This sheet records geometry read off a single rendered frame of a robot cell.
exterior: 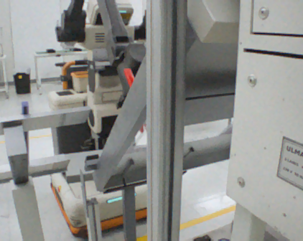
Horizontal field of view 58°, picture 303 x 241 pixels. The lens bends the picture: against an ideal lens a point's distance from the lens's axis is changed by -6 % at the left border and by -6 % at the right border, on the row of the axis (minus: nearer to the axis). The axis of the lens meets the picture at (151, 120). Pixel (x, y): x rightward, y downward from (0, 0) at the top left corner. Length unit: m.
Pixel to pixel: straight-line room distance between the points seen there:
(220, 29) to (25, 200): 0.64
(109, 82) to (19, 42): 5.97
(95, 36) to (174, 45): 1.16
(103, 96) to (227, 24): 1.24
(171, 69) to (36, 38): 7.14
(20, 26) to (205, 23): 7.15
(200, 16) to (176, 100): 0.11
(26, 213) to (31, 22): 6.81
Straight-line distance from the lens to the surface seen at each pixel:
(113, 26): 0.88
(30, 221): 0.86
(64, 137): 1.84
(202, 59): 0.52
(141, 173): 1.04
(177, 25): 0.37
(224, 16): 0.39
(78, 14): 1.34
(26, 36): 7.47
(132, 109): 0.56
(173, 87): 0.38
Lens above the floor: 1.18
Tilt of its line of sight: 17 degrees down
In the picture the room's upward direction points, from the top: straight up
